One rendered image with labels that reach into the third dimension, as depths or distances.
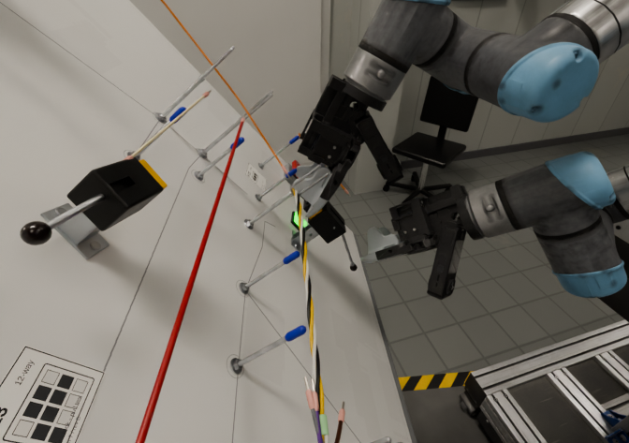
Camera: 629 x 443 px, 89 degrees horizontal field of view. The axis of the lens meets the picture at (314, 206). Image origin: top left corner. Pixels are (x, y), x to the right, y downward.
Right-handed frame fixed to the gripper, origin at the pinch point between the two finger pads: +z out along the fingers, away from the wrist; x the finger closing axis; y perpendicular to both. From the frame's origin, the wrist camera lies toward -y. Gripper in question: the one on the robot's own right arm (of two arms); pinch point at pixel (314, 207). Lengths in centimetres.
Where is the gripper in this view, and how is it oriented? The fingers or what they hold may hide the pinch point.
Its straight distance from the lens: 54.5
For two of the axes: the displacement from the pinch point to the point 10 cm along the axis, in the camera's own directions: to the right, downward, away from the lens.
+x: -0.1, 4.8, -8.8
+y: -8.9, -4.0, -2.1
